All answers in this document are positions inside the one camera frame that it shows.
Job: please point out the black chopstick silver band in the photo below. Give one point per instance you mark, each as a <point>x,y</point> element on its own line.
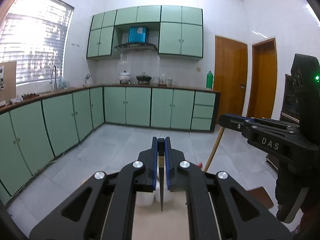
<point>161,163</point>

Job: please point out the white pot on stove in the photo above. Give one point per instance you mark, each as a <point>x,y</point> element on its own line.
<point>124,78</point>

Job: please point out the green thermos bottle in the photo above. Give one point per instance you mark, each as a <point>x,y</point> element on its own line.
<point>209,80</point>

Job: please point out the black wok on stove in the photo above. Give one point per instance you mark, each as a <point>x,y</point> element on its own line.
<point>143,79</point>

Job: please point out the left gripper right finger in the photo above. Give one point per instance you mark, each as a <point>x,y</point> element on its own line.
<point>218,206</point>

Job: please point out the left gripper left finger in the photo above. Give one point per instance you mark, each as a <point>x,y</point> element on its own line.
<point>103,206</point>

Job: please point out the left wooden door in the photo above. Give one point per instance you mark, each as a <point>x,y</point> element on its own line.
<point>230,75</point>

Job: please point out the left white holder cup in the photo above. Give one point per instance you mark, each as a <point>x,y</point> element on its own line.
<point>145,199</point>

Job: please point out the green upper kitchen cabinets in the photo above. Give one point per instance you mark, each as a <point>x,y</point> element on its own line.
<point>164,29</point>

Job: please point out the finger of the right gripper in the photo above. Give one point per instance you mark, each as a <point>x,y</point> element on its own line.
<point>234,122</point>

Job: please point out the white holder cup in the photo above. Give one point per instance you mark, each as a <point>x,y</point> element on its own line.
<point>145,199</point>
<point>167,196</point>

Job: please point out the plain bamboo chopstick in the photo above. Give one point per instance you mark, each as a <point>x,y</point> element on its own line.
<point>214,150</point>

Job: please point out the wooden door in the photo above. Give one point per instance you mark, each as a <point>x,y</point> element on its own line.
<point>230,75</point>
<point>264,79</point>

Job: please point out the right white holder cup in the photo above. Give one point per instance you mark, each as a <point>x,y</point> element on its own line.
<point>167,196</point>

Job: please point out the window with blinds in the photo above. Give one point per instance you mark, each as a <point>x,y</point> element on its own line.
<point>34,35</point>

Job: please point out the cardboard board on counter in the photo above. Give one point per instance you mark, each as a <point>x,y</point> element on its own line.
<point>8,81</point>

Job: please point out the sink faucet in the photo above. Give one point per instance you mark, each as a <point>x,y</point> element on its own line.
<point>53,79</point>

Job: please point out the dark glass cabinet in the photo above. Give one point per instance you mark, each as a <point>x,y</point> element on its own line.
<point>289,109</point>

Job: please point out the right wooden door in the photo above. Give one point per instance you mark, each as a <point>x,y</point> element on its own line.
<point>264,79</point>

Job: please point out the range hood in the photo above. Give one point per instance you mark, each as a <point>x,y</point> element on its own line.
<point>138,40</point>

